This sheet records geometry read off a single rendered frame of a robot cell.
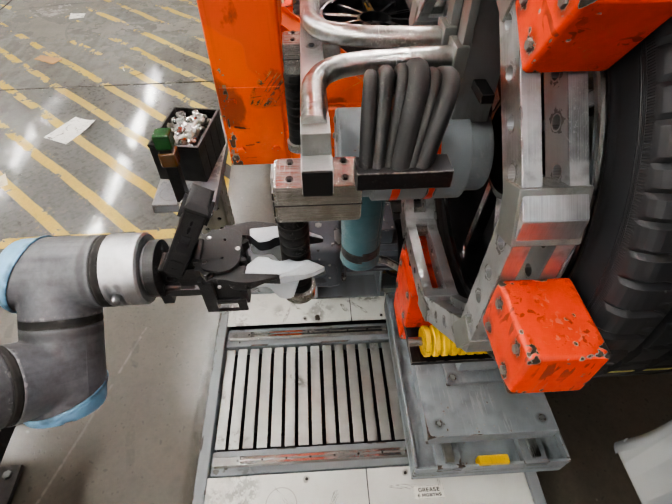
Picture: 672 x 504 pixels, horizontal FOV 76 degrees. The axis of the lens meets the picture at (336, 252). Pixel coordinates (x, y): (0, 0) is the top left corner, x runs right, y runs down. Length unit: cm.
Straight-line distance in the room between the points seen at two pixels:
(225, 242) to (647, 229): 43
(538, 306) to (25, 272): 55
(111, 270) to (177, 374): 92
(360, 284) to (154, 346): 69
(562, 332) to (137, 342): 132
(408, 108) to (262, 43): 67
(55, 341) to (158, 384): 87
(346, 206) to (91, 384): 38
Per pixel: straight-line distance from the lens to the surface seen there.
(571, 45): 40
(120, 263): 55
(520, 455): 119
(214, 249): 54
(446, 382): 114
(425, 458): 114
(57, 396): 60
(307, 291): 57
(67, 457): 146
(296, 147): 82
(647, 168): 42
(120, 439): 142
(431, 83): 42
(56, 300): 59
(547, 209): 42
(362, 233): 87
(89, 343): 61
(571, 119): 44
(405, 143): 40
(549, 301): 46
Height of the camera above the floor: 122
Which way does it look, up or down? 48 degrees down
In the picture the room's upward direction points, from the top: straight up
